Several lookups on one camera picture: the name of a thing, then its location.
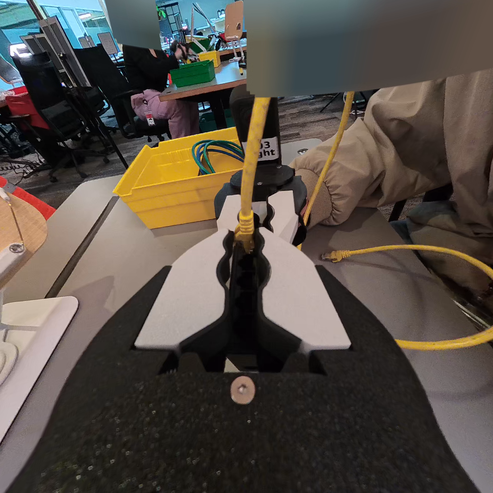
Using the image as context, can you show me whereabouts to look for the green bin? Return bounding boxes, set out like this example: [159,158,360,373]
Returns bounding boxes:
[169,60,216,88]

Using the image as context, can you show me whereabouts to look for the wooden stand with white base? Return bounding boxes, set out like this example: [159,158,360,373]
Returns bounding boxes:
[0,189,79,440]

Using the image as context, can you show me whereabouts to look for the red cloth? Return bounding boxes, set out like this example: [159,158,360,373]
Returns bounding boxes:
[6,92,51,129]

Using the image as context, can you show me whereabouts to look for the black ethernet switch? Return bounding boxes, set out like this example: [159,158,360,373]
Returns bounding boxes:
[229,231,266,372]

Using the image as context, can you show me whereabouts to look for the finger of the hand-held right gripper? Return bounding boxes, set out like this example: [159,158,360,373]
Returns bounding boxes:
[216,194,247,232]
[252,191,300,245]

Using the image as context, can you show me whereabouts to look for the wooden chair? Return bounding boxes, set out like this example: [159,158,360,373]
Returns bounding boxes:
[224,0,246,63]

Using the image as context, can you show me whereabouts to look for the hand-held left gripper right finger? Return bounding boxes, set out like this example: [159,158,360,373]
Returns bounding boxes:
[252,227,352,373]

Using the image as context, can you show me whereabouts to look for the yellow storage bin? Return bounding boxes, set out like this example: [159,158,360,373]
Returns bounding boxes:
[113,127,247,230]

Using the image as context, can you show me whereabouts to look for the orange traffic cone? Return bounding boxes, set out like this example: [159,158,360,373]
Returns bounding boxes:
[0,175,57,221]

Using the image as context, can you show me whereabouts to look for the black office chair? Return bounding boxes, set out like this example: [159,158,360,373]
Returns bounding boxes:
[12,50,112,182]
[73,44,170,141]

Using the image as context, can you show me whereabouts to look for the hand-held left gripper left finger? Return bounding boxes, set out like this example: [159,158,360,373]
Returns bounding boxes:
[134,227,235,373]

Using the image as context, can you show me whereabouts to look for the yellow ethernet cable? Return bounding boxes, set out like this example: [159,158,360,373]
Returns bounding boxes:
[234,91,493,352]

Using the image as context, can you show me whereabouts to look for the green ethernet cable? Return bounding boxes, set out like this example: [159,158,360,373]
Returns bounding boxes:
[193,140,245,176]

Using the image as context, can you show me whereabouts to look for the blue ethernet cable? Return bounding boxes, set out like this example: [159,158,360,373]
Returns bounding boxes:
[194,140,245,176]

